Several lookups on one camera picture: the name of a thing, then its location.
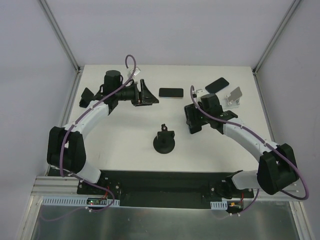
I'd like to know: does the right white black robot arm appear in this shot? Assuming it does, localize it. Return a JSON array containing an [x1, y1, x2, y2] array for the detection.
[[184, 94, 299, 198]]

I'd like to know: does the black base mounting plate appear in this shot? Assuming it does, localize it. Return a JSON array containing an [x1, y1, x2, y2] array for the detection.
[[76, 170, 254, 209]]

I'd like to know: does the right white cable duct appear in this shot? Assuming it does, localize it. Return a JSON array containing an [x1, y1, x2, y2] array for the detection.
[[210, 200, 228, 211]]

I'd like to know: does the black round-base phone holder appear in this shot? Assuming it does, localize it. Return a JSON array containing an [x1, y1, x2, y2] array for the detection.
[[153, 123, 176, 154]]

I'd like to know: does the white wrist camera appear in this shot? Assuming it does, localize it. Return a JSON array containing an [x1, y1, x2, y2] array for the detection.
[[127, 66, 141, 79], [192, 89, 206, 102]]

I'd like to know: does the left aluminium frame post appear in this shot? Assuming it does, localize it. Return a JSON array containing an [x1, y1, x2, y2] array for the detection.
[[37, 0, 81, 73]]

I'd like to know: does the blue phone top right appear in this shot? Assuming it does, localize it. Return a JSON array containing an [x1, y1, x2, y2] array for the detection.
[[205, 77, 230, 94]]

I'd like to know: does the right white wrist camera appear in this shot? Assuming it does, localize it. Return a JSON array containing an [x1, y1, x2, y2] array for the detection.
[[192, 89, 206, 102]]

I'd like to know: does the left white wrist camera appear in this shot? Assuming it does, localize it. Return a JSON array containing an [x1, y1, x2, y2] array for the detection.
[[127, 66, 141, 79]]

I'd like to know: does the aluminium frame post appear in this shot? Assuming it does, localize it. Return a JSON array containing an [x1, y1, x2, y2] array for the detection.
[[37, 0, 81, 73], [252, 0, 303, 76]]

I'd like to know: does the silver metal phone stand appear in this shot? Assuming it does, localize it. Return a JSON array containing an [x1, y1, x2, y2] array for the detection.
[[219, 86, 243, 110]]

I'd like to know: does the white cable duct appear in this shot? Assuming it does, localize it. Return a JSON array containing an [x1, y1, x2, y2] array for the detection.
[[42, 196, 120, 208], [210, 200, 228, 211]]

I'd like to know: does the right aluminium frame post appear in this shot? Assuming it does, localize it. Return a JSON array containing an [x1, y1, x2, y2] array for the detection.
[[252, 0, 303, 76]]

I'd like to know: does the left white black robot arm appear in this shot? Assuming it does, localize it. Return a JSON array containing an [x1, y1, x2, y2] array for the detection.
[[46, 70, 159, 195]]

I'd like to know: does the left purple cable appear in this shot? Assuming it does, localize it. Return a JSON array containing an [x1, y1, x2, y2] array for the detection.
[[39, 54, 138, 222]]

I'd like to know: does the left white cable duct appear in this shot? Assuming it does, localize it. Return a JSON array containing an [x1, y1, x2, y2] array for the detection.
[[42, 196, 120, 208]]

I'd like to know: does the black phone centre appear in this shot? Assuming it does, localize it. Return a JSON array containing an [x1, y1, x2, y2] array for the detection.
[[158, 88, 184, 99]]

